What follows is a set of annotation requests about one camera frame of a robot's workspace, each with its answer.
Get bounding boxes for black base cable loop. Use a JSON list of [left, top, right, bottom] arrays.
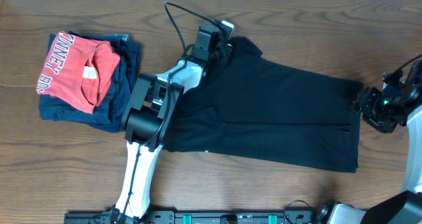
[[283, 199, 317, 223]]

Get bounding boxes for folded blue jeans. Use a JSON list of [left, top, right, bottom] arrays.
[[98, 34, 130, 42]]

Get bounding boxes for navy folded garment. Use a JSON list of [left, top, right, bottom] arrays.
[[39, 36, 140, 132]]

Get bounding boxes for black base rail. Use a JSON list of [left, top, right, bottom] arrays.
[[63, 211, 314, 224]]

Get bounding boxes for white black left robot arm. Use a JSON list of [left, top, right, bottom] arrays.
[[108, 20, 235, 223]]

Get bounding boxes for red folded t-shirt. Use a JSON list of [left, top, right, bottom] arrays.
[[36, 32, 120, 114]]

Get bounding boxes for black t-shirt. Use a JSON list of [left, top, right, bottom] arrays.
[[165, 37, 363, 173]]

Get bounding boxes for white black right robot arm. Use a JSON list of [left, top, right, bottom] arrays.
[[314, 69, 421, 224]]

